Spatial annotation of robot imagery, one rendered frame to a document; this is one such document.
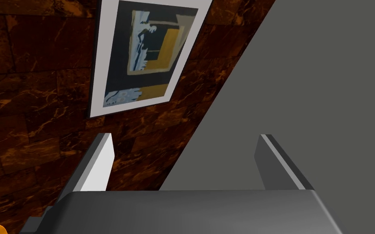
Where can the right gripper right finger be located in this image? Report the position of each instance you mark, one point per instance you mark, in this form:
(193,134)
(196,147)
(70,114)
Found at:
(278,169)

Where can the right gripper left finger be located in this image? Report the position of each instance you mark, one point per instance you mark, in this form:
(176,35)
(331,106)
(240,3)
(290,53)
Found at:
(93,169)

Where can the white-framed abstract wall picture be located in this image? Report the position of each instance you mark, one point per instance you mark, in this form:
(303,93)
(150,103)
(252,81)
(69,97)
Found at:
(148,55)

